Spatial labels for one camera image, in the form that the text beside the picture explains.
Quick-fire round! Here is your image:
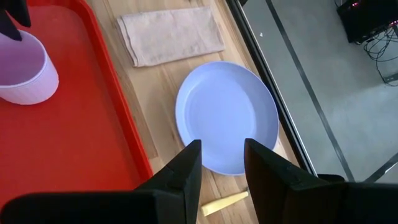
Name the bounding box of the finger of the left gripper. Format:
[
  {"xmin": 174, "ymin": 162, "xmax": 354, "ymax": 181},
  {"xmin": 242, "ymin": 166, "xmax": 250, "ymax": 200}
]
[
  {"xmin": 4, "ymin": 0, "xmax": 32, "ymax": 28},
  {"xmin": 0, "ymin": 9, "xmax": 23, "ymax": 42}
]

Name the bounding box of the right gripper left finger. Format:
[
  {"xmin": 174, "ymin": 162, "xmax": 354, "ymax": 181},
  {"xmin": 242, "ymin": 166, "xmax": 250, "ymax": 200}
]
[{"xmin": 136, "ymin": 139, "xmax": 203, "ymax": 224}]

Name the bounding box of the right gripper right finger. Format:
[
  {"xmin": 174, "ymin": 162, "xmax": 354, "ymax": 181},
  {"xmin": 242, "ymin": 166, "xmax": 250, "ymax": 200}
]
[{"xmin": 244, "ymin": 138, "xmax": 322, "ymax": 224}]

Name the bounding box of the pink ribbed mug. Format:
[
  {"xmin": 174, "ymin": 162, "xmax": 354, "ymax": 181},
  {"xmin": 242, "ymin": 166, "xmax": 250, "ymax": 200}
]
[{"xmin": 0, "ymin": 30, "xmax": 60, "ymax": 106}]

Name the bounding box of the lavender plate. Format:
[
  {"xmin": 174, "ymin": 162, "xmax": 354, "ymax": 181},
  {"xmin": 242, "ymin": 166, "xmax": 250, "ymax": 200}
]
[{"xmin": 175, "ymin": 60, "xmax": 280, "ymax": 177}]

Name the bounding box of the beige cloth napkin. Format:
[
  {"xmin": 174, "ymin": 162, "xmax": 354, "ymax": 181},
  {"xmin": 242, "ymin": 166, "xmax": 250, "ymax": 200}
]
[{"xmin": 116, "ymin": 6, "xmax": 226, "ymax": 68}]

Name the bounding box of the red plastic tray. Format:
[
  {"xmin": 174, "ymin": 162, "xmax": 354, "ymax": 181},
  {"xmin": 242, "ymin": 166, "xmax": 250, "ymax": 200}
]
[{"xmin": 0, "ymin": 0, "xmax": 154, "ymax": 215}]

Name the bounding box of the black electronics box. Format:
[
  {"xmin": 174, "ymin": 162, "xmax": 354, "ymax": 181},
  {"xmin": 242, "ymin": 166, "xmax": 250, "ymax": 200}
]
[{"xmin": 336, "ymin": 0, "xmax": 398, "ymax": 44}]

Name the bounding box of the black aluminium table frame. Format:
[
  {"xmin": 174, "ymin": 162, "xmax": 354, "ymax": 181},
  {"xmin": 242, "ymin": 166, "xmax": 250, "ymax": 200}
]
[{"xmin": 226, "ymin": 0, "xmax": 318, "ymax": 177}]

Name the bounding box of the tangle of black cables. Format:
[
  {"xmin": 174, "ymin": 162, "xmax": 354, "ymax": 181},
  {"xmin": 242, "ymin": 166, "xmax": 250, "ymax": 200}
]
[{"xmin": 363, "ymin": 26, "xmax": 398, "ymax": 87}]

